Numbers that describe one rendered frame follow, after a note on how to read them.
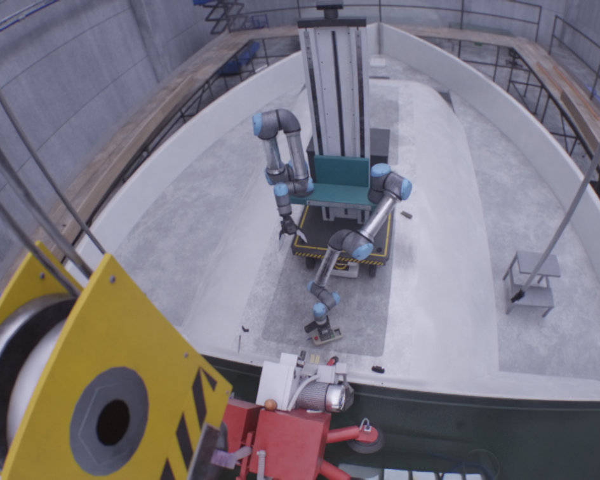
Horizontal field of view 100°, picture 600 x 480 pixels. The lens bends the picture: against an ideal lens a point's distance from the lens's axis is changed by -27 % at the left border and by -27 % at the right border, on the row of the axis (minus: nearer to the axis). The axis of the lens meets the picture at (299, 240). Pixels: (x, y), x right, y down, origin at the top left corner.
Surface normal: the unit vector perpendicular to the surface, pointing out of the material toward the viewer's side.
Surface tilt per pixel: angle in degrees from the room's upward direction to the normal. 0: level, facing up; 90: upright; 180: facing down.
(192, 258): 0
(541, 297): 0
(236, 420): 17
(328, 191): 0
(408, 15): 41
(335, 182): 90
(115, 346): 90
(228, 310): 10
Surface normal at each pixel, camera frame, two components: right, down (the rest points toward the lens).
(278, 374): -0.19, -0.39
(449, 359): 0.25, -0.56
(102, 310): 0.97, 0.09
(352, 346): -0.13, -0.64
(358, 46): -0.25, 0.76
